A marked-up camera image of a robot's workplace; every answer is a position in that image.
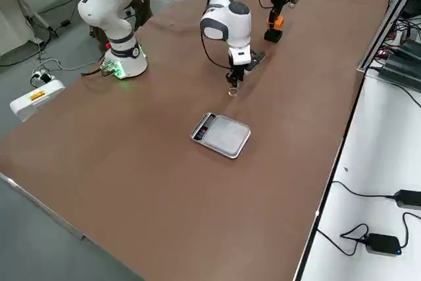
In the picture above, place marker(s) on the clear measuring cup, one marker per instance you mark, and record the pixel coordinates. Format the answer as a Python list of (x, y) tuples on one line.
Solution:
[(233, 92)]

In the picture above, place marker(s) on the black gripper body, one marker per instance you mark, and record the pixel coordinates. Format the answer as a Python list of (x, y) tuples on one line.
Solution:
[(237, 73), (277, 4)]

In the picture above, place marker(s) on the white electronic scale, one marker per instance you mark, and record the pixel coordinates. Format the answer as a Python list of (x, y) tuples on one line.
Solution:
[(227, 136)]

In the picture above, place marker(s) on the aluminium frame post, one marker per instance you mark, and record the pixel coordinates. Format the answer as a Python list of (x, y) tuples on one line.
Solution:
[(389, 17)]

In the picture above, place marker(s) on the white control box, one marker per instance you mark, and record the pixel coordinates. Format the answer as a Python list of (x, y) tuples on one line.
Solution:
[(36, 96)]

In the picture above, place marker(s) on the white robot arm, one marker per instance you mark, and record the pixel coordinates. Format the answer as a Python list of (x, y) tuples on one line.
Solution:
[(112, 14)]

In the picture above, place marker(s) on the black power adapter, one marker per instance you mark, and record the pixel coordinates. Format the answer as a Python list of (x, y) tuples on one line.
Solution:
[(409, 199)]

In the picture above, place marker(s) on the black button box base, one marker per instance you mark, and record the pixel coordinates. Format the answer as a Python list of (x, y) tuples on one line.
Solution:
[(273, 35)]

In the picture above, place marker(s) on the white power strip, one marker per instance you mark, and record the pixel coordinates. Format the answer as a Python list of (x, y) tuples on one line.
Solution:
[(41, 77)]

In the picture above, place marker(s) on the large black power brick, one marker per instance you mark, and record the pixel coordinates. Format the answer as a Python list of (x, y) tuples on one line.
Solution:
[(411, 49), (404, 70)]

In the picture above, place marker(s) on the black adapter with blue light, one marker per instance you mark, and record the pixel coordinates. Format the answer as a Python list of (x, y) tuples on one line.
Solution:
[(383, 244)]

